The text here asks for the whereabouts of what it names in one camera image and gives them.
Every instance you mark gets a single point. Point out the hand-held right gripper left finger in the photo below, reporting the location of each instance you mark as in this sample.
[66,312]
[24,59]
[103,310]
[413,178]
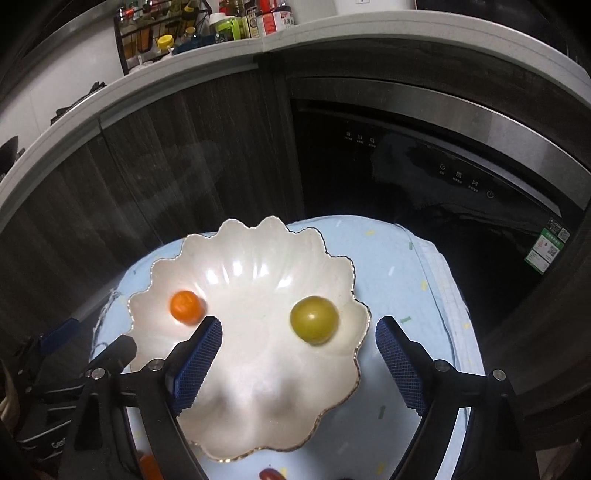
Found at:
[198,364]

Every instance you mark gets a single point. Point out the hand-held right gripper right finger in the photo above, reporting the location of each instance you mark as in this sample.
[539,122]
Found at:
[399,364]

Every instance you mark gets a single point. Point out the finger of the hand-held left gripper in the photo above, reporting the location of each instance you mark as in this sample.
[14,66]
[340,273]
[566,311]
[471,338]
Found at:
[62,334]
[117,353]

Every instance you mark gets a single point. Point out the small orange mandarin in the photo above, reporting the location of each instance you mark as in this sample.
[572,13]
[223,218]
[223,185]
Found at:
[187,308]
[148,467]

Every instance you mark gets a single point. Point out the white scalloped plate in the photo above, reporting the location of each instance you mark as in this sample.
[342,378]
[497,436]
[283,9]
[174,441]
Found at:
[258,332]

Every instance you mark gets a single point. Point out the round green fruit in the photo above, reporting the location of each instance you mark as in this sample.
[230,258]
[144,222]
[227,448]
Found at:
[315,321]

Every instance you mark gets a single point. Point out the red grape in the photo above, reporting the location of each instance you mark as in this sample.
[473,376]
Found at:
[270,474]

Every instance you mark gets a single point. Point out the light blue cloth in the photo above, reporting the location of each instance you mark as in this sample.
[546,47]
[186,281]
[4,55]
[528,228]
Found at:
[397,277]

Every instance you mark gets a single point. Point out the dark wood cabinet door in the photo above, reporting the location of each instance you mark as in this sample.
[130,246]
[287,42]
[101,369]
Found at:
[198,161]
[51,240]

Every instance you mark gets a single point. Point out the black built-in dishwasher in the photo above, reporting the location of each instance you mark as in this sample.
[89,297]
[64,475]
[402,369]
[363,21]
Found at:
[415,184]

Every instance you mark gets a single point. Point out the green label sticker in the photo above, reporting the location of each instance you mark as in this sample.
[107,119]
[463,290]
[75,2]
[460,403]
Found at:
[547,247]

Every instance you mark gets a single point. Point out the white kitchen countertop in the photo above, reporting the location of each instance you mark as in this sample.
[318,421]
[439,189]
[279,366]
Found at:
[323,32]

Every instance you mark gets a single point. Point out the group of condiment bottles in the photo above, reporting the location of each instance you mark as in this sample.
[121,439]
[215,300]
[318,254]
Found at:
[272,18]

